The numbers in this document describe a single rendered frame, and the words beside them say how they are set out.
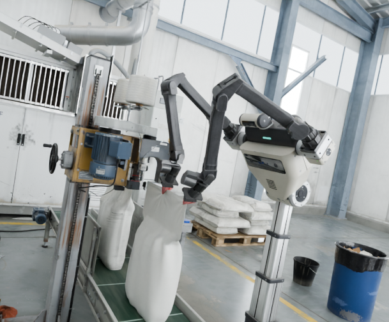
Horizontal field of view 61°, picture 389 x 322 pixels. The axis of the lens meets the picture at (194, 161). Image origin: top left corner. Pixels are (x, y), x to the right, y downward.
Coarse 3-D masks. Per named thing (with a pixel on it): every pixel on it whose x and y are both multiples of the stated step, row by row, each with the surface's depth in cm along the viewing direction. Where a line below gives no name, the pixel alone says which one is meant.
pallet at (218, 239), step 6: (192, 222) 518; (192, 228) 525; (198, 228) 499; (204, 228) 495; (198, 234) 497; (204, 234) 492; (210, 234) 473; (216, 234) 470; (222, 234) 477; (228, 234) 483; (234, 234) 489; (240, 234) 496; (246, 234) 502; (252, 234) 509; (216, 240) 461; (222, 240) 468; (240, 240) 497; (246, 240) 494; (264, 240) 527; (216, 246) 462; (222, 246) 469; (228, 246) 475
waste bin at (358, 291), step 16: (336, 256) 323; (352, 256) 305; (368, 256) 298; (384, 256) 319; (336, 272) 320; (352, 272) 306; (368, 272) 301; (336, 288) 317; (352, 288) 306; (368, 288) 303; (336, 304) 316; (352, 304) 306; (368, 304) 305; (352, 320) 306; (368, 320) 309
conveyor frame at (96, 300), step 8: (96, 216) 361; (56, 224) 318; (56, 232) 314; (128, 248) 277; (80, 264) 233; (80, 272) 230; (80, 280) 228; (88, 280) 214; (88, 288) 210; (96, 288) 195; (88, 296) 210; (96, 296) 197; (176, 296) 205; (96, 304) 195; (104, 304) 180; (176, 304) 204; (184, 304) 197; (96, 312) 193; (104, 312) 181; (112, 312) 173; (184, 312) 196; (192, 312) 189; (96, 320) 187; (104, 320) 181; (112, 320) 167; (192, 320) 188; (200, 320) 182
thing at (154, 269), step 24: (168, 192) 186; (144, 216) 205; (168, 216) 181; (144, 240) 186; (168, 240) 173; (144, 264) 182; (168, 264) 173; (144, 288) 179; (168, 288) 174; (144, 312) 177; (168, 312) 177
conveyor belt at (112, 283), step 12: (96, 264) 238; (96, 276) 220; (108, 276) 223; (120, 276) 227; (108, 288) 206; (120, 288) 209; (108, 300) 192; (120, 300) 194; (120, 312) 182; (132, 312) 184; (180, 312) 193
